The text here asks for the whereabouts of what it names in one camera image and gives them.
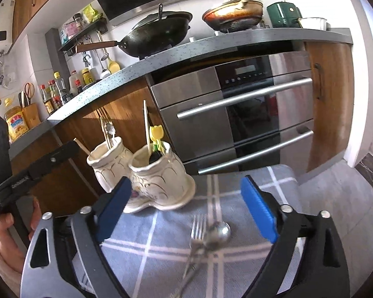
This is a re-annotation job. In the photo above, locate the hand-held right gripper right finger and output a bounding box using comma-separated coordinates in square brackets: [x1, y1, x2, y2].
[236, 175, 352, 298]

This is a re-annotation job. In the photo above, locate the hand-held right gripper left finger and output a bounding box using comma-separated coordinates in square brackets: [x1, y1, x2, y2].
[19, 175, 134, 298]

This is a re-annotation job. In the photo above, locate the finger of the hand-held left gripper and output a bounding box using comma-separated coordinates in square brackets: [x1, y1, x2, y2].
[0, 140, 81, 199]

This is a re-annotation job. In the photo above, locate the silver metal spoon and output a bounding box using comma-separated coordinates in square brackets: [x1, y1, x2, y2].
[174, 221, 232, 298]

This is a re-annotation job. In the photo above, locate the white floral ceramic utensil holder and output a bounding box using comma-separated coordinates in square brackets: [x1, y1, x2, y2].
[86, 137, 196, 214]

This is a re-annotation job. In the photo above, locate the silver metal fork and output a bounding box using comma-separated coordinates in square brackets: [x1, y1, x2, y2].
[180, 214, 208, 286]

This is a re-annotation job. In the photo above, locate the gold metal fork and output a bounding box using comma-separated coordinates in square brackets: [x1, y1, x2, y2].
[96, 107, 117, 149]

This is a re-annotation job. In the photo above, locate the yellow tulip green-handled utensil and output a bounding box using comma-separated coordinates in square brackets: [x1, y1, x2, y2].
[150, 125, 165, 149]

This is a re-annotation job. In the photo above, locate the wooden chopstick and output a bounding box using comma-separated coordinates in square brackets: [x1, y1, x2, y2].
[73, 138, 91, 156]
[143, 100, 151, 149]

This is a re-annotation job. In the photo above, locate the person's left hand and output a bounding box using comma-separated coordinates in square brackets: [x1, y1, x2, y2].
[0, 197, 42, 274]

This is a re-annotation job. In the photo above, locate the yellow cooking oil bottle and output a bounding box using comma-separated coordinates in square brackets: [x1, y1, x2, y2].
[4, 99, 30, 143]

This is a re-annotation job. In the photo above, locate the wooden knife block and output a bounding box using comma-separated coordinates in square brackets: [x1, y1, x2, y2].
[18, 92, 42, 128]

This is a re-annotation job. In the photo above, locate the grey plaid tablecloth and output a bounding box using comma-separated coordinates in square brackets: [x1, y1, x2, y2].
[71, 164, 302, 298]

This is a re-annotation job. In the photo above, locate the row of condiment bottles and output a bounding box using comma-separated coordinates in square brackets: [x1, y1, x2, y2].
[39, 68, 97, 115]

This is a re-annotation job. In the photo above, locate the steel ladle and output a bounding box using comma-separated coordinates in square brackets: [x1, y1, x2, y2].
[95, 31, 112, 79]

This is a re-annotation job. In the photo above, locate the stainless steel built-in oven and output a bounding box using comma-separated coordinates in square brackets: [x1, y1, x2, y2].
[146, 51, 314, 176]

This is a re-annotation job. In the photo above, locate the pink packet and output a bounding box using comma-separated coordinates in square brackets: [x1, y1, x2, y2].
[60, 22, 81, 42]

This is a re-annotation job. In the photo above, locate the yellow-green snack packet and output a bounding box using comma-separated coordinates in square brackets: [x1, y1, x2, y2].
[82, 4, 103, 23]

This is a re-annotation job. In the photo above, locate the grey speckled kitchen countertop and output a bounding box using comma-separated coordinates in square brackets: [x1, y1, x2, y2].
[8, 28, 353, 162]

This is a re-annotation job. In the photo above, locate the white pot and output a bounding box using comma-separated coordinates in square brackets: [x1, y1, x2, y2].
[298, 17, 328, 31]

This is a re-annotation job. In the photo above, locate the brown frying pan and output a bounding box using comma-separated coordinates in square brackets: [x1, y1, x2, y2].
[202, 0, 265, 33]

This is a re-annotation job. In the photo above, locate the green kitchen appliance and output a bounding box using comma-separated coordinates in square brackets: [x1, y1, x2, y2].
[266, 1, 303, 28]

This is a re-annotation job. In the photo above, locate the wooden base cabinet black handle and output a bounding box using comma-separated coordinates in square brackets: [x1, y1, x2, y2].
[305, 41, 355, 173]

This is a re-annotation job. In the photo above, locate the black wall shelf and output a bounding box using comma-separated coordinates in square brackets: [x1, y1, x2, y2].
[58, 17, 109, 53]

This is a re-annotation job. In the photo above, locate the black wok wooden handle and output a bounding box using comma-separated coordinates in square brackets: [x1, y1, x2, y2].
[76, 4, 193, 59]

